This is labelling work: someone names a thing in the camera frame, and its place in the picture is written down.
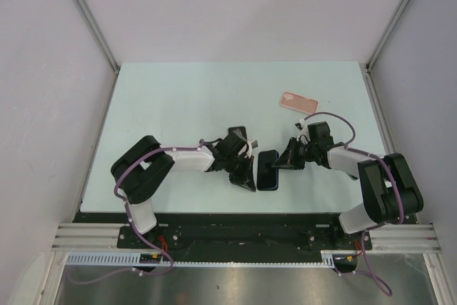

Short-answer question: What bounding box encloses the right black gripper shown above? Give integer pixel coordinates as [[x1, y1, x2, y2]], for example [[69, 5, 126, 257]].
[[273, 137, 317, 171]]

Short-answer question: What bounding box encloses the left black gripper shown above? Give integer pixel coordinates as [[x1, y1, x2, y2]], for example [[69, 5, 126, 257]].
[[223, 154, 256, 191]]

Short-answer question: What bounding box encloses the blue-edged black smartphone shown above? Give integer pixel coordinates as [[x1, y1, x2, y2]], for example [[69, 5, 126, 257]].
[[257, 150, 279, 191]]

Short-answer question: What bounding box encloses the pink phone case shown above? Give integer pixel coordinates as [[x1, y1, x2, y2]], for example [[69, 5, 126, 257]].
[[279, 92, 318, 114]]

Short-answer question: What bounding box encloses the white-edged black smartphone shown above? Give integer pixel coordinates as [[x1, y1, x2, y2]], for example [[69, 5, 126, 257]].
[[228, 126, 247, 141]]

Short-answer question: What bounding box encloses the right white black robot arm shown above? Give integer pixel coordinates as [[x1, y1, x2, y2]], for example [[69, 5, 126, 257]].
[[272, 121, 424, 249]]

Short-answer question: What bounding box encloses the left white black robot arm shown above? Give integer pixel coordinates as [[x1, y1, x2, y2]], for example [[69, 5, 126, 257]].
[[111, 129, 258, 248]]

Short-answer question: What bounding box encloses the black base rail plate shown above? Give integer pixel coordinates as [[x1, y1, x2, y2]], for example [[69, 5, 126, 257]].
[[73, 211, 417, 274]]

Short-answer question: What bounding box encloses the white slotted cable duct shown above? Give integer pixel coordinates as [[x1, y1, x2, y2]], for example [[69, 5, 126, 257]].
[[66, 251, 335, 269]]

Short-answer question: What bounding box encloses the right aluminium frame post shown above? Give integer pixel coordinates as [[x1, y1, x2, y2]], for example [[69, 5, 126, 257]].
[[365, 0, 413, 73]]

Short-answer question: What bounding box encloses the aluminium frame post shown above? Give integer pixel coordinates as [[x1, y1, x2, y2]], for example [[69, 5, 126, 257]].
[[54, 0, 120, 74], [365, 0, 413, 73]]

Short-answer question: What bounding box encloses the left aluminium frame post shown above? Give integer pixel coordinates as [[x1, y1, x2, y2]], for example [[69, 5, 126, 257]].
[[54, 0, 120, 74]]

